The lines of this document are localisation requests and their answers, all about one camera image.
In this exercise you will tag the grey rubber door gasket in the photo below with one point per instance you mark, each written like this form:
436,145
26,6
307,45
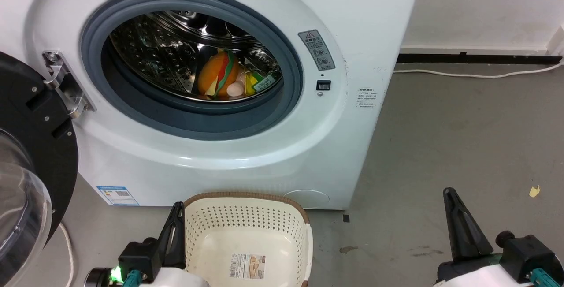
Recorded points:
145,115

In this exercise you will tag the cream perforated laundry basket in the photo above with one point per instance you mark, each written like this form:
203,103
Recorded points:
246,238

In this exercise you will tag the small printed text sticker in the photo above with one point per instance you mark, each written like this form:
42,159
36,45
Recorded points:
367,98

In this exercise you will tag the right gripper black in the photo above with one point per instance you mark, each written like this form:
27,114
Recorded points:
524,256

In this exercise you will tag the white front-load washing machine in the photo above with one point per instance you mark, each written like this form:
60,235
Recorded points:
264,163

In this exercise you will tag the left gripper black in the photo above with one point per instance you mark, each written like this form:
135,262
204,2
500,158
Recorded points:
139,258

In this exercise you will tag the white egg plush toy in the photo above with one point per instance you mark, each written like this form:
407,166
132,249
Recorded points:
235,88

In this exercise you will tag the black door latch slot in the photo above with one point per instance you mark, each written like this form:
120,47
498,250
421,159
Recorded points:
323,85

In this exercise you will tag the yellow plush with green label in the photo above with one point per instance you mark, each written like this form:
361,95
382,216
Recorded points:
259,82

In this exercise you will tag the grey warning sticker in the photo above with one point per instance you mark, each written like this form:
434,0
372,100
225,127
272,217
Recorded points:
317,50

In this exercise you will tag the chrome door hinge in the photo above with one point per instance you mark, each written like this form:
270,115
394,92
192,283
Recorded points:
66,85

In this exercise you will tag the basket product label sticker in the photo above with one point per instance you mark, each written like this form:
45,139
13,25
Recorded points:
247,266

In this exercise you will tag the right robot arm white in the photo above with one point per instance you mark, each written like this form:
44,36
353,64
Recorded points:
480,277

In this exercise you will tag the black round glass washer door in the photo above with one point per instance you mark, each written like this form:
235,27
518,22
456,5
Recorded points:
26,163

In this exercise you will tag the blue energy label sticker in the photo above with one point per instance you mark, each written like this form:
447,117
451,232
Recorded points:
117,195

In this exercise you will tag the round filter cover panel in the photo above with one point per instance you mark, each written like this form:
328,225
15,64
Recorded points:
307,199

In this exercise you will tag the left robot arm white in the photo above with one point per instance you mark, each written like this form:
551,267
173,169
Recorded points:
176,279

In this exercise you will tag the yellow paper scrap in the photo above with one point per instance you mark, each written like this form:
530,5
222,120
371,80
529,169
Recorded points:
534,191

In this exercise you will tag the black baseboard strip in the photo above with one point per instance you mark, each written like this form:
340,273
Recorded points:
476,59

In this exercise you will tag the orange hamburger plush toy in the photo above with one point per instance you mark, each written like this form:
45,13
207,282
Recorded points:
217,74

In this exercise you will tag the stainless steel washer drum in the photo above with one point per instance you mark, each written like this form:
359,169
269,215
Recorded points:
158,53

